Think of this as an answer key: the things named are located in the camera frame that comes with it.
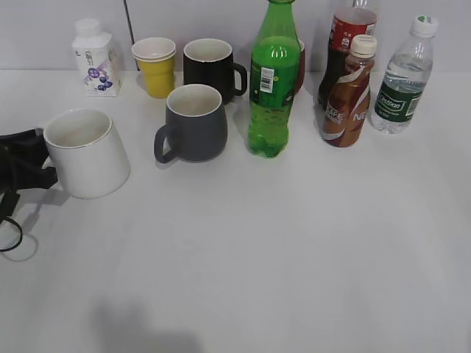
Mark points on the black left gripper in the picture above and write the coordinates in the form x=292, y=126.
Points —
x=30, y=146

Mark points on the white ceramic mug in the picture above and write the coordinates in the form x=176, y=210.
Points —
x=87, y=152

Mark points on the green plastic soda bottle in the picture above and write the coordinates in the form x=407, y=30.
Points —
x=275, y=61

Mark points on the yellow paper cup stack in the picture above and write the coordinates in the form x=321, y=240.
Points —
x=156, y=60

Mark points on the white blueberry yogurt bottle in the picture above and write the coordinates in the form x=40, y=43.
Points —
x=97, y=59

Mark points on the grey ceramic mug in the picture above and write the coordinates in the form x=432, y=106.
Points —
x=196, y=125

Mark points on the black ceramic mug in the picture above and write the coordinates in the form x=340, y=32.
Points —
x=209, y=61

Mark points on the dark red ceramic mug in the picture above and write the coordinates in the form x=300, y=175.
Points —
x=301, y=71

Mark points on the brown coffee drink bottle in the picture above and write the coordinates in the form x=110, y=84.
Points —
x=348, y=102

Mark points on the red label cola bottle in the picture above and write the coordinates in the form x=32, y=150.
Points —
x=354, y=18

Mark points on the clear water bottle green label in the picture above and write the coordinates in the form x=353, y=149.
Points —
x=405, y=78

